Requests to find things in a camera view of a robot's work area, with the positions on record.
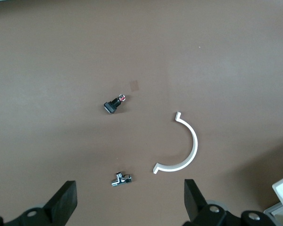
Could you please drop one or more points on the white semicircular pipe clamp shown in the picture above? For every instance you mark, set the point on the white semicircular pipe clamp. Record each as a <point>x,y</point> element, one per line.
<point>194,143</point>

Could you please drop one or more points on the small chrome valve fitting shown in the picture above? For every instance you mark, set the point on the small chrome valve fitting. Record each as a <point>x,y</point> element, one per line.
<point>121,180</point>

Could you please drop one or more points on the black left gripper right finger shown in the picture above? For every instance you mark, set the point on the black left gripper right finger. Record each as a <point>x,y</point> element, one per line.
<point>198,207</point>

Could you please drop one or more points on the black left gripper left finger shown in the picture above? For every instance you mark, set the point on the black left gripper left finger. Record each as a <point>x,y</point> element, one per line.
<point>61,204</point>

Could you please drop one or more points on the small black switch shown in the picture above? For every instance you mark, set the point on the small black switch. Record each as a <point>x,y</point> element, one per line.
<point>109,107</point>

